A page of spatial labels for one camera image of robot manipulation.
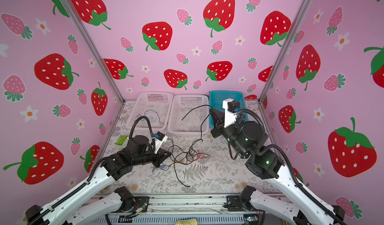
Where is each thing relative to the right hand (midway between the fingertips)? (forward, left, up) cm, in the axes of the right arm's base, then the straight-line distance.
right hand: (211, 108), depth 55 cm
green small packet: (+6, +59, -44) cm, 73 cm away
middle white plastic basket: (+25, +14, -45) cm, 53 cm away
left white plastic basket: (+39, +44, -43) cm, 73 cm away
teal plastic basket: (+49, -3, -42) cm, 65 cm away
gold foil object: (-32, +5, -41) cm, 52 cm away
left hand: (-7, +18, -26) cm, 33 cm away
